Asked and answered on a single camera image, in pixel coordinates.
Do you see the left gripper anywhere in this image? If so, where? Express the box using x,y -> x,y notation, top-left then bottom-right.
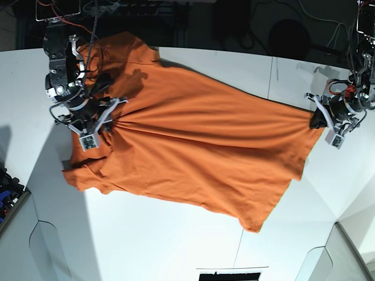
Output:
305,86 -> 368,137

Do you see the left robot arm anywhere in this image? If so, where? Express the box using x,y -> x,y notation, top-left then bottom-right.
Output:
305,1 -> 374,149

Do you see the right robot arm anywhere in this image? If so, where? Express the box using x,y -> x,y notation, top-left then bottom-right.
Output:
35,1 -> 128,151

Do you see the white cable loop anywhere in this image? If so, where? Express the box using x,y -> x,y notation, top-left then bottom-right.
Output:
298,0 -> 355,53

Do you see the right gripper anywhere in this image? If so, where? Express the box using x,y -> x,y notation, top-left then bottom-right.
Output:
50,73 -> 128,146

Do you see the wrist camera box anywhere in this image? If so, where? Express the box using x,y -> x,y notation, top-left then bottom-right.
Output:
325,130 -> 345,149
79,132 -> 100,152

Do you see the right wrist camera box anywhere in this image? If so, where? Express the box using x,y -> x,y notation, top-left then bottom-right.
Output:
79,132 -> 100,152

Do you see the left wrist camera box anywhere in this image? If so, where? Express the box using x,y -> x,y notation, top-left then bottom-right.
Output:
325,130 -> 345,149

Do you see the black round stool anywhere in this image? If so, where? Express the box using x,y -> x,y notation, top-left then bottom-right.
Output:
268,19 -> 311,60

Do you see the bin of blue black items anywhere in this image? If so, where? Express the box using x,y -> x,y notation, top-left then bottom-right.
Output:
0,162 -> 26,223

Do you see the orange t-shirt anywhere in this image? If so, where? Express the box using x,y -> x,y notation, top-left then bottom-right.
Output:
63,32 -> 322,232

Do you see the black slot plate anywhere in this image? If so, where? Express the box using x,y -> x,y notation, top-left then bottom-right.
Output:
196,266 -> 269,281

